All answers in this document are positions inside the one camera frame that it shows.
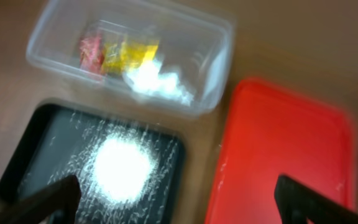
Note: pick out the yellow foil wrapper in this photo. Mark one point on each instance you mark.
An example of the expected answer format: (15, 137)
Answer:
(127, 55)

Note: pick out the white tissue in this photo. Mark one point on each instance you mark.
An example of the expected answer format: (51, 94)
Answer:
(154, 80)

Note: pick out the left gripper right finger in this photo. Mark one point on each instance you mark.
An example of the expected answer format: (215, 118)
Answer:
(297, 203)

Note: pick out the red snack wrapper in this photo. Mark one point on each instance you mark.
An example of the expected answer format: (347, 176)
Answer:
(91, 56)

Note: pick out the black plastic tray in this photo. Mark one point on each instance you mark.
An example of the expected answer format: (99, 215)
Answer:
(42, 140)

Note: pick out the red serving tray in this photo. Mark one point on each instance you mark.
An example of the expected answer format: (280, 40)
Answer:
(271, 131)

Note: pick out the clear plastic bin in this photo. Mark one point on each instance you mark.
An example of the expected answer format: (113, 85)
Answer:
(159, 53)

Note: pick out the white rice pile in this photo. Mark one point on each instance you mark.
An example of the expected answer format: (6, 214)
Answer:
(121, 169)

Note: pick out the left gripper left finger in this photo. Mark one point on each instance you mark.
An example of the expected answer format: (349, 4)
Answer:
(63, 196)

